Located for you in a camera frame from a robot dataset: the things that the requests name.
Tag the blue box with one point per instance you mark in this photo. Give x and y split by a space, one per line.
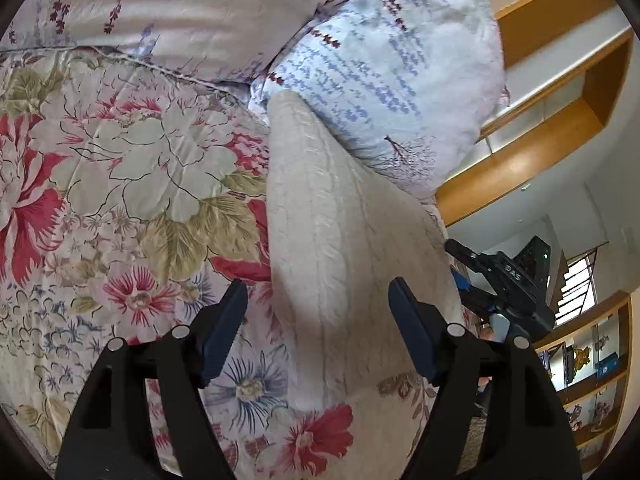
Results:
607 366

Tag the pink floral pillow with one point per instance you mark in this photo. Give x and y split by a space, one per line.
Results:
200 10

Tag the floral bedspread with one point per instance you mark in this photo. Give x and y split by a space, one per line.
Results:
125 160

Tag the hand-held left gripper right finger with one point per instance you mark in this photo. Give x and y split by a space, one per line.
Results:
415 337

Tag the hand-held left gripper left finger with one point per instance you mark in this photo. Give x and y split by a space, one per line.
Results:
222 332

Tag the slatted wooden rack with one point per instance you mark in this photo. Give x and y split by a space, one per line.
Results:
580 285

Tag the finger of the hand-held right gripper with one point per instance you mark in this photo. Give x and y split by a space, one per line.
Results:
467 255
462 282

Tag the yellow figurine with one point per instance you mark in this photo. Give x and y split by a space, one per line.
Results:
586 360

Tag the wooden bookshelf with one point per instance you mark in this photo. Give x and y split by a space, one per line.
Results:
590 316

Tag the wooden headboard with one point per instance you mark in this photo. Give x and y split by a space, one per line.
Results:
505 160

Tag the pale blue tree print pillow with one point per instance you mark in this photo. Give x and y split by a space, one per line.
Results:
400 60

